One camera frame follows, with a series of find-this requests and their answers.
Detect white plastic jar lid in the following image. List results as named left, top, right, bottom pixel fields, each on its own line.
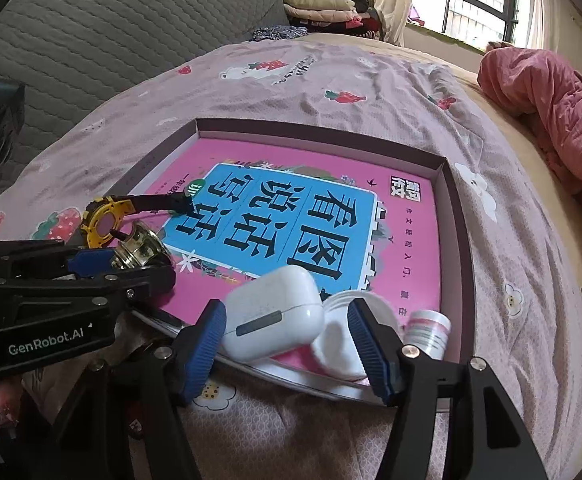
left=311, top=290, right=404, bottom=382

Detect stack of folded clothes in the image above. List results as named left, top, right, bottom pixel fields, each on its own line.
left=282, top=0, right=382, bottom=39

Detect brass threaded fitting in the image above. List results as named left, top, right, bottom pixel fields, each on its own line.
left=111, top=220, right=173, bottom=270

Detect white earbuds charging case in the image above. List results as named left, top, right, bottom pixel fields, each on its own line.
left=221, top=266, right=325, bottom=363

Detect white pill bottle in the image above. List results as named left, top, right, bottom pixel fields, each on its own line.
left=403, top=310, right=451, bottom=361

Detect grey cardboard box tray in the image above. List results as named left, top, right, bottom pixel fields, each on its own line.
left=106, top=117, right=476, bottom=413

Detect crumpled red quilt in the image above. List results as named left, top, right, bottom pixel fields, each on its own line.
left=477, top=47, right=582, bottom=205

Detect yellow black wrist watch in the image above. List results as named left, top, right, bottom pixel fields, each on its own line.
left=78, top=192, right=193, bottom=249

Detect pink strawberry print bedsheet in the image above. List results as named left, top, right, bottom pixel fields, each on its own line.
left=0, top=40, right=582, bottom=479

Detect pink blue children's book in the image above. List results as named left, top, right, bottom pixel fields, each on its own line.
left=140, top=136, right=443, bottom=378

